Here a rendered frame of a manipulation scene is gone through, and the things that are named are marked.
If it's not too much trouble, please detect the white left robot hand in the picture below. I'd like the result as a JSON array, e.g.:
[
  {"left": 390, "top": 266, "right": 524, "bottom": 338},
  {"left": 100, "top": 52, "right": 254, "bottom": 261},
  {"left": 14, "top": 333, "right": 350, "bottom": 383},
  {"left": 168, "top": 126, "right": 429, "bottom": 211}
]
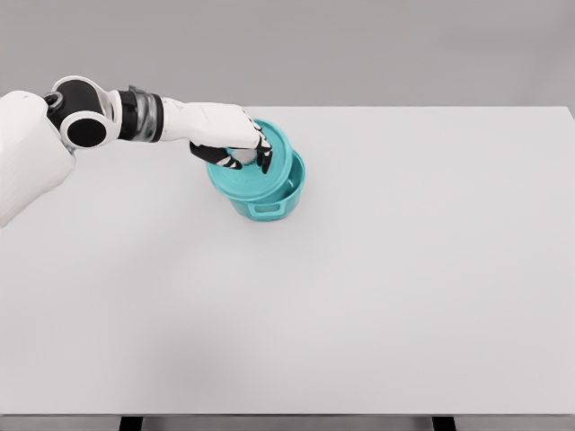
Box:
[{"left": 185, "top": 102, "right": 274, "bottom": 175}]

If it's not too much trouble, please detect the teal pot lid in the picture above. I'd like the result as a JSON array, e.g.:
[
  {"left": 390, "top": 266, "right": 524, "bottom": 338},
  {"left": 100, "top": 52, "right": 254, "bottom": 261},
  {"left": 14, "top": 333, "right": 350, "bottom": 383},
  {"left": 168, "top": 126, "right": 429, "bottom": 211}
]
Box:
[{"left": 206, "top": 118, "right": 295, "bottom": 202}]

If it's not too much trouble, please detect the teal pot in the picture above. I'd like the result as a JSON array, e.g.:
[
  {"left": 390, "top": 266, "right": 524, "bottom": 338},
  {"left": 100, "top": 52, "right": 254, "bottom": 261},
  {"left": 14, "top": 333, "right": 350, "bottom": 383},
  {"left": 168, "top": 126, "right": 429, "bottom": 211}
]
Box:
[{"left": 229, "top": 149, "right": 307, "bottom": 224}]

